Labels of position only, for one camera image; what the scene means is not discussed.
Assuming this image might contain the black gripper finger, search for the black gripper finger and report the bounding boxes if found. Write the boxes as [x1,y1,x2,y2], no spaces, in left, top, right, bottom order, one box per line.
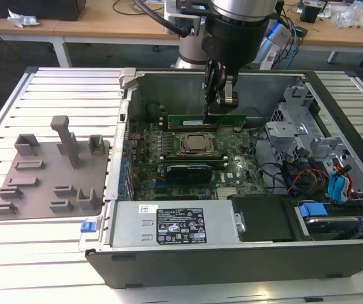
[208,75,241,115]
[202,60,225,124]

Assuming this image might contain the blue hanging cable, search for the blue hanging cable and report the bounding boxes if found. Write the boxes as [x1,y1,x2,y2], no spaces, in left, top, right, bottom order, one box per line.
[287,15,299,69]

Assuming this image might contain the clear plastic bags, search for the clear plastic bags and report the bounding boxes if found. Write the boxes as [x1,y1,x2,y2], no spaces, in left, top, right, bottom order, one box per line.
[333,0,363,31]

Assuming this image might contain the metal drive cage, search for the metal drive cage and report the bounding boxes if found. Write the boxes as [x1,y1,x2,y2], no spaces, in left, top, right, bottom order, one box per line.
[265,85,353,178]

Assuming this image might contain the silver CPU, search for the silver CPU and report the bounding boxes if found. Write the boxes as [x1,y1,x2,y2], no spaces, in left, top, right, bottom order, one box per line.
[186,134,209,149]

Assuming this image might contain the silver chipset heat sink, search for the silver chipset heat sink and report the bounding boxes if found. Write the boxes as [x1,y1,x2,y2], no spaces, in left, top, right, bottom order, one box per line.
[215,187,242,200]

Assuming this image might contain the crumpled clear plastic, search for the crumpled clear plastic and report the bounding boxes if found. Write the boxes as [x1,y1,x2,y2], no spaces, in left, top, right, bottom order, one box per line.
[6,8,41,29]

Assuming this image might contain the pale blue teach pendant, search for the pale blue teach pendant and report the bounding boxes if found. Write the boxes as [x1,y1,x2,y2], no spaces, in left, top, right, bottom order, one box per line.
[257,18,291,70]

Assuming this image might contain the black box on desk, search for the black box on desk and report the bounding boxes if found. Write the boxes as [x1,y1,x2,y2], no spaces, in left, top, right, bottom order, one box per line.
[0,0,87,22]

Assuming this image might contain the green motherboard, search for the green motherboard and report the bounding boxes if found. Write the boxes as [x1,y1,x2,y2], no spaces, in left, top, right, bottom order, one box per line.
[125,120,269,202]

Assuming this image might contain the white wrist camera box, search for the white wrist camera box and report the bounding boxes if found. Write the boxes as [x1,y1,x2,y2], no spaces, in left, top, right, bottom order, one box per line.
[163,0,213,35]

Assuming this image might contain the grey case corner clip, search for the grey case corner clip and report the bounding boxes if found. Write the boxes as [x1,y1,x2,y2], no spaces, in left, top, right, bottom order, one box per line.
[118,68,137,89]

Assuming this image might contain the wooden desk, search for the wooden desk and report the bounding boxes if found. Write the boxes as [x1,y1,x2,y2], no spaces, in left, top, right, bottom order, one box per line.
[279,6,363,64]
[0,9,182,69]

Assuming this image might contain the red and yellow wires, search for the red and yellow wires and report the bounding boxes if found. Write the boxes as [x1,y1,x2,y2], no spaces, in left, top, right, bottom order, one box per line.
[295,169,331,194]

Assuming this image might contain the orange flat cable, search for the orange flat cable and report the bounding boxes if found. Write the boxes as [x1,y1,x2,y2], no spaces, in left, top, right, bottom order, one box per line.
[334,161,355,202]

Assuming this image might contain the black plastic drive cover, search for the black plastic drive cover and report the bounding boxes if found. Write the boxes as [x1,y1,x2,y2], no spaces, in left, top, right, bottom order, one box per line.
[227,194,296,243]

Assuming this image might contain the metal CPU socket cover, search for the metal CPU socket cover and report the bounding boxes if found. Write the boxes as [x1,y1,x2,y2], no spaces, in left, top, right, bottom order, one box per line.
[177,131,217,155]

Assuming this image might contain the black graphics card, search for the black graphics card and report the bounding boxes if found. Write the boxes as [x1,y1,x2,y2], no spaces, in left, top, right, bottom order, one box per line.
[165,163,212,184]

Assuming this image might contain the grey power supply unit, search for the grey power supply unit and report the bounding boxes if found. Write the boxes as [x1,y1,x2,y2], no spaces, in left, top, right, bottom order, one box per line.
[110,201,242,248]

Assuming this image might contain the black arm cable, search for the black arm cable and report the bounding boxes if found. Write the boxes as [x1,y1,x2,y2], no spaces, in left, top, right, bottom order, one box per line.
[133,0,191,35]

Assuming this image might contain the black RAM slots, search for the black RAM slots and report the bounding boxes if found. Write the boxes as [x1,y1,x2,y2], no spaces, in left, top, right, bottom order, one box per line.
[158,153,228,164]
[160,112,220,133]

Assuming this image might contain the grey parts rack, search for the grey parts rack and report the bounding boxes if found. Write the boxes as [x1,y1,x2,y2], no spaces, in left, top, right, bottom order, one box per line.
[0,115,111,222]

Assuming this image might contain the blue flat cable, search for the blue flat cable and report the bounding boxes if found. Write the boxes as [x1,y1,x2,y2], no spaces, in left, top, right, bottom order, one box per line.
[328,172,348,205]

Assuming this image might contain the hard disk in blue carrier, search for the hard disk in blue carrier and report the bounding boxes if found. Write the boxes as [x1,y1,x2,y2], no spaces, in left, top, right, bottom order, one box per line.
[295,199,363,241]

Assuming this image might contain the green RAM stick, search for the green RAM stick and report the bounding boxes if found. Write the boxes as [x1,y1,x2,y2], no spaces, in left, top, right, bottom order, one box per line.
[167,113,247,129]

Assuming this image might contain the open black PC case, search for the open black PC case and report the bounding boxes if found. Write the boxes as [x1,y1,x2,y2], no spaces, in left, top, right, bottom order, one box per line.
[78,68,363,289]

